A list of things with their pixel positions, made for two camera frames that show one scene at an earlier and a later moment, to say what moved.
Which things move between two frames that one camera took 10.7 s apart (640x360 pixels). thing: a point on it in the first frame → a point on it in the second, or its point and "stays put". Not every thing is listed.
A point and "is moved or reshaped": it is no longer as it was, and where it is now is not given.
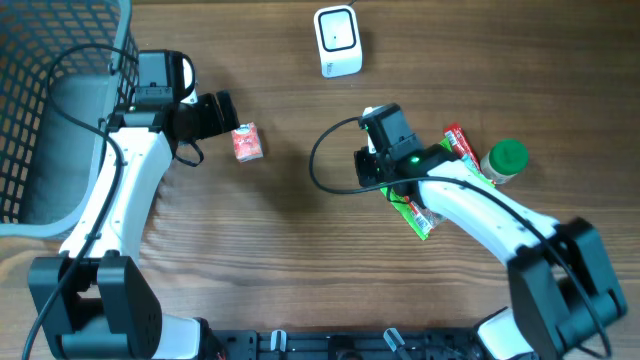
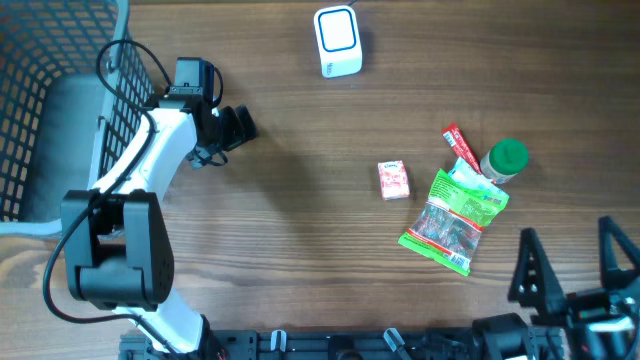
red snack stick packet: x=459 y=142 stays put
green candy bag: x=415 y=213 → x=450 y=225
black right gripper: x=363 y=168 → x=578 y=306
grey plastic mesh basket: x=46 y=158 stays put
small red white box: x=246 y=142 is moved or reshaped
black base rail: x=274 y=344 stays put
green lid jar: x=506 y=159 stays put
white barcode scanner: x=338 y=40 stays put
